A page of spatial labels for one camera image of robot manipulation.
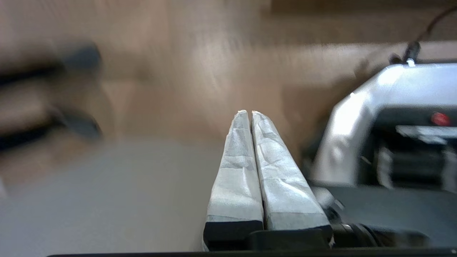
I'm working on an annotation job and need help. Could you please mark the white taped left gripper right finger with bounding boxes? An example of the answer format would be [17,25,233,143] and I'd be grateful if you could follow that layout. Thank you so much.
[251,111,334,247]

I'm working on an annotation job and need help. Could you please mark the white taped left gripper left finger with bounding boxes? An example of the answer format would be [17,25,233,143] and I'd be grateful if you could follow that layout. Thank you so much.
[203,110,264,251]

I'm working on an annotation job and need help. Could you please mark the robot base housing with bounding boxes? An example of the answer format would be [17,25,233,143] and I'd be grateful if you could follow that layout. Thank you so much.
[302,63,457,247]

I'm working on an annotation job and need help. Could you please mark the black stand legs with feet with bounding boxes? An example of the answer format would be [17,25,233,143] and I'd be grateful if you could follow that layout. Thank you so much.
[0,43,104,152]

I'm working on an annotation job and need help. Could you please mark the black floor cable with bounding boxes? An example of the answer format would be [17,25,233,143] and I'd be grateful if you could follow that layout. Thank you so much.
[390,5,457,65]

